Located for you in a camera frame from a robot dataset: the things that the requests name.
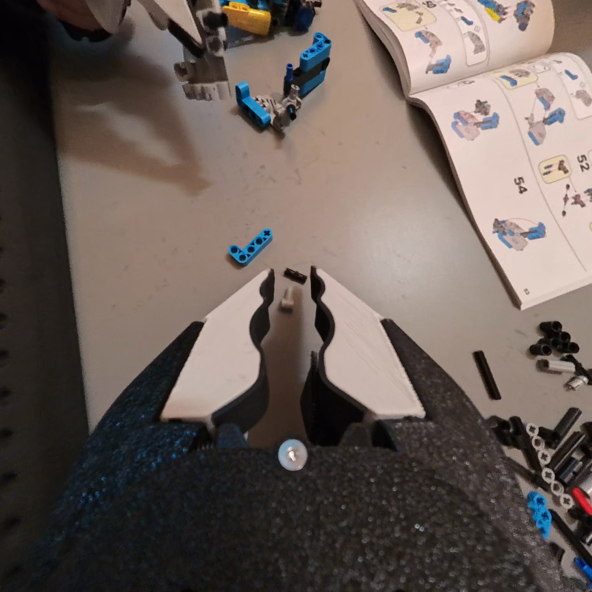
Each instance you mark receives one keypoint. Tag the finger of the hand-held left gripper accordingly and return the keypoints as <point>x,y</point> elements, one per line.
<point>175,16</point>

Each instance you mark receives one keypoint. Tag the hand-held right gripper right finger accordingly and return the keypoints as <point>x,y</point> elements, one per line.
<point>370,365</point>

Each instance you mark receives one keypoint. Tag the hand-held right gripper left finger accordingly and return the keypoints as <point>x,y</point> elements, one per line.
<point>217,365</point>

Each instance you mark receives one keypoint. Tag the grey panel with connectors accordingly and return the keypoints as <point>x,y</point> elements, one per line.
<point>203,78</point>

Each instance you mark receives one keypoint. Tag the small grey connector peg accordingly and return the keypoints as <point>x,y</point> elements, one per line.
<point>286,298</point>

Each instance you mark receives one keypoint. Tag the black pin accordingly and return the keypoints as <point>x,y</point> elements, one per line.
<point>295,275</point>

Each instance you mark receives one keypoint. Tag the blue grey brick assembly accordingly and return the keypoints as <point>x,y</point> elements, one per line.
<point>252,106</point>

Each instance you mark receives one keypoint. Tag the blue angled beam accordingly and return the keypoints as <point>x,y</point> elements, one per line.
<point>249,249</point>

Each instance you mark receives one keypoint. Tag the blue beams black axle assembly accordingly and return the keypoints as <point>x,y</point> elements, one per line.
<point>314,60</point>

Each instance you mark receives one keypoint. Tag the pile of small brick parts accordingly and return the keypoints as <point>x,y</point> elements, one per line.
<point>555,453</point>

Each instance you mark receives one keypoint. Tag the grey desk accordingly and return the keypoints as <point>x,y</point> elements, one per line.
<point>347,194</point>

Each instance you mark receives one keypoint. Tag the person's left hand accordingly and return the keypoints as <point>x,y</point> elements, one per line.
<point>74,14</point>

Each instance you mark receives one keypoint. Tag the blue yellow brick vehicle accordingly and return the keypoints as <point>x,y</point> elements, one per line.
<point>249,16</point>

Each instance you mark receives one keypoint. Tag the open instruction booklet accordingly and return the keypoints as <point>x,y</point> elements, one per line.
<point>485,115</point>

